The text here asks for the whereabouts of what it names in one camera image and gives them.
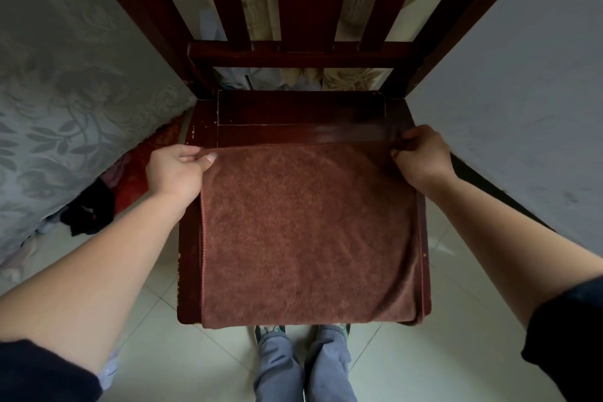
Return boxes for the person's grey trousers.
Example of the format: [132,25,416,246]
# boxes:
[253,324,359,402]

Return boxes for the grey floral patterned bedding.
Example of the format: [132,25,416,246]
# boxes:
[0,0,198,270]

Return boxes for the person's dark right sleeve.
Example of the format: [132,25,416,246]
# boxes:
[521,274,603,402]

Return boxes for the brown microfiber towel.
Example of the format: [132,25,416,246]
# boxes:
[195,138,423,329]

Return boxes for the person's right forearm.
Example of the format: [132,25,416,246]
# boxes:
[418,172,603,329]

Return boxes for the person's dark left sleeve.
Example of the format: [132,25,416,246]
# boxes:
[0,339,103,402]

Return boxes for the black cloth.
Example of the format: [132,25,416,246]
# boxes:
[60,179,117,236]

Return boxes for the dark red wooden chair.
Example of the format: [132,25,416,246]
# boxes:
[74,0,549,328]

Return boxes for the person's left hand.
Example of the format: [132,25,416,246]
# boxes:
[145,144,218,207]

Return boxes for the person's right hand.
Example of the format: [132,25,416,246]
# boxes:
[390,125,457,192]

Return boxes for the person's dark sleeve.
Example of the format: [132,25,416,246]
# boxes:
[521,274,603,402]
[0,339,103,402]

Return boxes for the person's left forearm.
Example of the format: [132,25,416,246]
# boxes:
[0,187,188,375]

